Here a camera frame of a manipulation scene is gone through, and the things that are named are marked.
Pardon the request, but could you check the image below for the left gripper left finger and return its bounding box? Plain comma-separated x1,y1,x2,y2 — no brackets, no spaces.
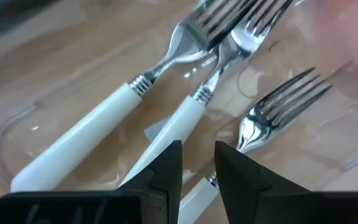
0,139,183,224

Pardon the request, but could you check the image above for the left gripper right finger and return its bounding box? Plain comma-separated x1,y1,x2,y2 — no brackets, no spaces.
214,141,358,224

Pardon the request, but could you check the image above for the white-handled silver fork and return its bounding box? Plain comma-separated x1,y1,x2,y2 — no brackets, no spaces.
10,0,256,193
119,0,293,187
178,66,334,224

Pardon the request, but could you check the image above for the clear plastic bin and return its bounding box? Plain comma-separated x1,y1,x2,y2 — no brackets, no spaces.
0,0,358,224

